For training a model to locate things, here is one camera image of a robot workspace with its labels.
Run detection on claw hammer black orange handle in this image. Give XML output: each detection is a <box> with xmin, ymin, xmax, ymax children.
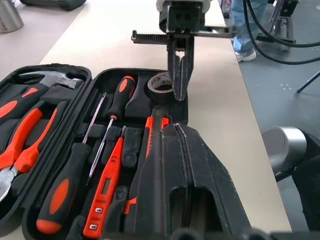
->
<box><xmin>0</xmin><ymin>71</ymin><xmax>84</xmax><ymax>126</ymax></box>

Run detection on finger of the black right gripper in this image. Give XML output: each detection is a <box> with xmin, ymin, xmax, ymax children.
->
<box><xmin>166</xmin><ymin>44</ymin><xmax>182</xmax><ymax>101</ymax></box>
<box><xmin>179</xmin><ymin>37</ymin><xmax>195</xmax><ymax>101</ymax></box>

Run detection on steel metal cup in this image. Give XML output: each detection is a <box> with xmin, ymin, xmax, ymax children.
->
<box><xmin>0</xmin><ymin>0</ymin><xmax>25</xmax><ymax>34</ymax></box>

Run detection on person in blue jeans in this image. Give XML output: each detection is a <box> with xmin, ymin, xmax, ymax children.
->
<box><xmin>226</xmin><ymin>0</ymin><xmax>258</xmax><ymax>63</ymax></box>

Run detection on orange voltage tester pen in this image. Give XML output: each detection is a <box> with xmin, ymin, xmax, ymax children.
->
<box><xmin>82</xmin><ymin>125</ymin><xmax>126</xmax><ymax>238</ymax></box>

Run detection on black stand leg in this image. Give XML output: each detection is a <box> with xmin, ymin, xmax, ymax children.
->
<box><xmin>296</xmin><ymin>70</ymin><xmax>320</xmax><ymax>94</ymax></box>

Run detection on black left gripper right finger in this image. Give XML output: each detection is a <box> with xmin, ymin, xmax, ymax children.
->
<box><xmin>177</xmin><ymin>123</ymin><xmax>251</xmax><ymax>231</ymax></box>

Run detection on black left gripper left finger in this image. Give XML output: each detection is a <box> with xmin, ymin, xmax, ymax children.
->
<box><xmin>128</xmin><ymin>122</ymin><xmax>191</xmax><ymax>231</ymax></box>

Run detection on black tool case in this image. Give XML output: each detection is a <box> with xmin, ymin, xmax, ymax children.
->
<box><xmin>0</xmin><ymin>63</ymin><xmax>191</xmax><ymax>240</ymax></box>

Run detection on small black orange screwdriver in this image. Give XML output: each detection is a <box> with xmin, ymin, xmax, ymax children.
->
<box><xmin>86</xmin><ymin>75</ymin><xmax>137</xmax><ymax>186</ymax></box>

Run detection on black cable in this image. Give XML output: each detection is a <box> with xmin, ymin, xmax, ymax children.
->
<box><xmin>249</xmin><ymin>0</ymin><xmax>320</xmax><ymax>49</ymax></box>
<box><xmin>243</xmin><ymin>0</ymin><xmax>320</xmax><ymax>65</ymax></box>

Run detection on black metal stand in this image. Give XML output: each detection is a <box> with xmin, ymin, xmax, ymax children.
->
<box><xmin>256</xmin><ymin>0</ymin><xmax>299</xmax><ymax>52</ymax></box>

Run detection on orange handled pliers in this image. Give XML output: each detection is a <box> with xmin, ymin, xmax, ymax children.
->
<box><xmin>0</xmin><ymin>101</ymin><xmax>59</xmax><ymax>204</ymax></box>

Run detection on dark green case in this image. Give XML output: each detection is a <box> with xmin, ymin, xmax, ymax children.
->
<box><xmin>19</xmin><ymin>0</ymin><xmax>89</xmax><ymax>12</ymax></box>

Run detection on black electrical tape roll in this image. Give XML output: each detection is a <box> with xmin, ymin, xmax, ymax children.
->
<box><xmin>145</xmin><ymin>71</ymin><xmax>175</xmax><ymax>105</ymax></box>

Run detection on orange black utility knife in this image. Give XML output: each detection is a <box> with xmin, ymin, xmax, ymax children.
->
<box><xmin>123</xmin><ymin>105</ymin><xmax>172</xmax><ymax>216</ymax></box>

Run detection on large black orange screwdriver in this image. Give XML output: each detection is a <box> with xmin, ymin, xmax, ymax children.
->
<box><xmin>35</xmin><ymin>91</ymin><xmax>108</xmax><ymax>235</ymax></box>

